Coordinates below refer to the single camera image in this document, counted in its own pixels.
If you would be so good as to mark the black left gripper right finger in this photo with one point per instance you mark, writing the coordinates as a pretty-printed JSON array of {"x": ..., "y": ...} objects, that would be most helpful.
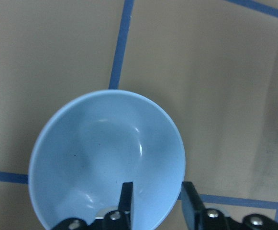
[{"x": 193, "y": 209}]

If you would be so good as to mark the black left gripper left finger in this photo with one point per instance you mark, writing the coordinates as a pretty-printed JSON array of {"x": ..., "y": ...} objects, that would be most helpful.
[{"x": 125, "y": 206}]

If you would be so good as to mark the blue bowl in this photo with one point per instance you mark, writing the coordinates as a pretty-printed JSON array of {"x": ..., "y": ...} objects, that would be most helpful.
[{"x": 93, "y": 145}]

